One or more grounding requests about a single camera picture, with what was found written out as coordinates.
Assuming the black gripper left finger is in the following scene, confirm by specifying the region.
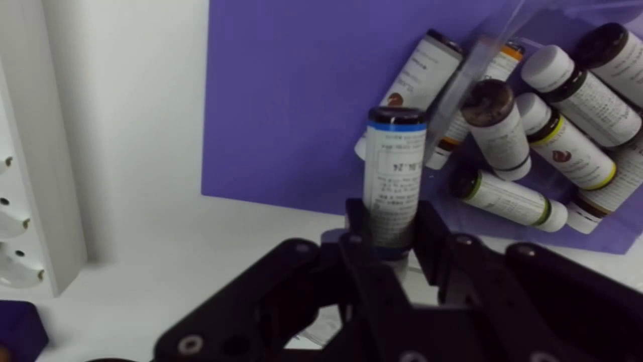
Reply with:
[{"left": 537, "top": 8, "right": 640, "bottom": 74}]
[{"left": 153, "top": 234, "right": 402, "bottom": 362}]

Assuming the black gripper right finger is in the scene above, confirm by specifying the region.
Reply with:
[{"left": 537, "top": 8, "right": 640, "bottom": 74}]
[{"left": 343, "top": 198, "right": 643, "bottom": 362}]

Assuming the white bottle blue band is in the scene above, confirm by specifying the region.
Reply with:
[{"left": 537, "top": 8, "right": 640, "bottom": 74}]
[{"left": 363, "top": 107, "right": 426, "bottom": 259}]

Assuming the white bottle green band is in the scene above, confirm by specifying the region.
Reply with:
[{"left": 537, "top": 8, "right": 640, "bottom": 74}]
[{"left": 451, "top": 171, "right": 568, "bottom": 234}]

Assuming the white bottle brown band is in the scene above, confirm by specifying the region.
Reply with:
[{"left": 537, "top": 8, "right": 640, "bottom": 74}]
[{"left": 567, "top": 148, "right": 643, "bottom": 235}]

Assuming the white bottle yellow band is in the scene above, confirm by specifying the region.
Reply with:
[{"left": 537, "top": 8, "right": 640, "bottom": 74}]
[{"left": 517, "top": 92, "right": 617, "bottom": 192}]

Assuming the white bottle dark brown cap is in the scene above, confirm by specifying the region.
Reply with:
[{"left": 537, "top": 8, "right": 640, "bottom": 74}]
[{"left": 460, "top": 78, "right": 533, "bottom": 181}]

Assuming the white bottle brown label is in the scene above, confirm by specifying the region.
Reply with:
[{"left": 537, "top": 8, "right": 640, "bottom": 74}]
[{"left": 354, "top": 29, "right": 466, "bottom": 161}]

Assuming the purple rectangular mat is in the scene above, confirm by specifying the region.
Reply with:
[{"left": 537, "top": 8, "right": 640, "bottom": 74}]
[{"left": 201, "top": 0, "right": 643, "bottom": 255}]

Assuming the blue small box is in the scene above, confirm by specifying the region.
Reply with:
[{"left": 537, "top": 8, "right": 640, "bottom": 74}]
[{"left": 0, "top": 299, "right": 50, "bottom": 362}]

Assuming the white bottle orange band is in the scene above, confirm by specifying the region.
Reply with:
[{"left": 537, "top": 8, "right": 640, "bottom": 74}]
[{"left": 426, "top": 43, "right": 524, "bottom": 171}]

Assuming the white bottle black cap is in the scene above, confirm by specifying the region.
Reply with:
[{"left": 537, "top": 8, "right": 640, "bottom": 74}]
[{"left": 575, "top": 22, "right": 643, "bottom": 107}]

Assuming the white power strip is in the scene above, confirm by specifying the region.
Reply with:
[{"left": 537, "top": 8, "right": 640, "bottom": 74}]
[{"left": 0, "top": 62, "right": 86, "bottom": 299}]

